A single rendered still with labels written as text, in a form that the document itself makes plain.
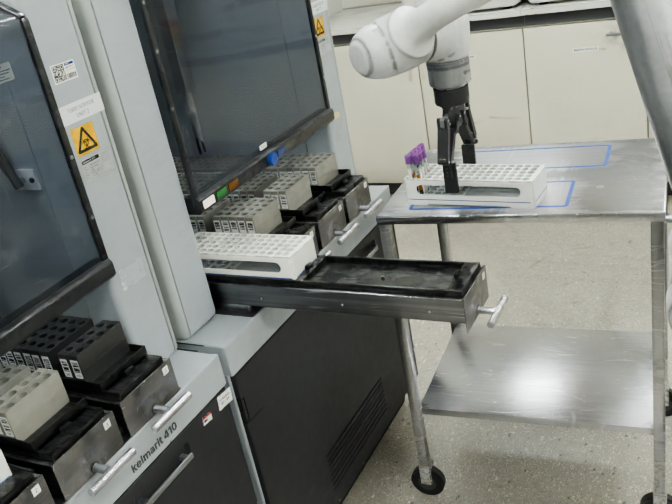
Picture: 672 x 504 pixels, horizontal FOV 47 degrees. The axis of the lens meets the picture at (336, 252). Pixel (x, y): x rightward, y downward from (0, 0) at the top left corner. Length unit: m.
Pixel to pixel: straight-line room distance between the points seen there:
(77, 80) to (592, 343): 1.48
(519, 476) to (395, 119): 2.23
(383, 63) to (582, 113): 2.27
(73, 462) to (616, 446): 1.51
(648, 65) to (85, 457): 1.00
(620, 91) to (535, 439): 1.81
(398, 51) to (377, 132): 2.54
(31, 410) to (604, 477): 1.47
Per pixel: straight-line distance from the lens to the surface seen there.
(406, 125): 3.95
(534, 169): 1.73
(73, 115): 1.35
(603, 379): 2.07
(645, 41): 1.15
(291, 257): 1.52
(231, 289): 1.61
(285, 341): 1.72
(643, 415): 1.96
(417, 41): 1.49
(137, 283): 1.46
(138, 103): 1.46
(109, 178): 1.40
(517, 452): 2.29
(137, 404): 1.36
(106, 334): 1.39
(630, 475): 2.22
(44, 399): 1.32
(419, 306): 1.42
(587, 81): 3.65
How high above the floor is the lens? 1.48
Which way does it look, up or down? 24 degrees down
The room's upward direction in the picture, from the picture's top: 11 degrees counter-clockwise
